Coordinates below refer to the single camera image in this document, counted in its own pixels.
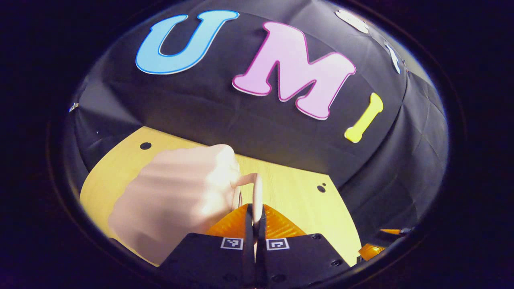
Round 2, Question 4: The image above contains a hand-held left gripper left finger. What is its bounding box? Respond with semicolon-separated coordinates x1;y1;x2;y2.
159;204;255;288

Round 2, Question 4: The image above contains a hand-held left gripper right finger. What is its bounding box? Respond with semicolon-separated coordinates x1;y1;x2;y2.
257;204;355;288

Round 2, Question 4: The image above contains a pink suitcase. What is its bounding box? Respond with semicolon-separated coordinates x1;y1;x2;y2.
108;144;263;266

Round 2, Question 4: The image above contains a black backdrop cloth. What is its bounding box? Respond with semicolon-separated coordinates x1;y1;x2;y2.
66;0;450;241

